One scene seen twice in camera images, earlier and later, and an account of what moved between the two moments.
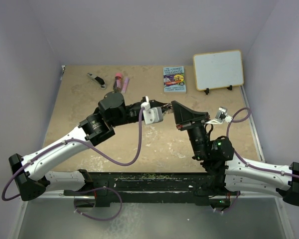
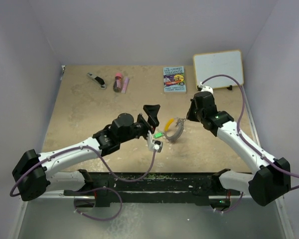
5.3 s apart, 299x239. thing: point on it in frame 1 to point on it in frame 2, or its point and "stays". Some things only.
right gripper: x=182 y=115 to x=191 y=116
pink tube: x=125 y=85 stays
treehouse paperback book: x=174 y=80 stays
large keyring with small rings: x=167 y=108 to x=181 y=121
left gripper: x=154 y=103 to x=152 y=122
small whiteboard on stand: x=218 y=70 stays
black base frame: x=104 y=187 stays
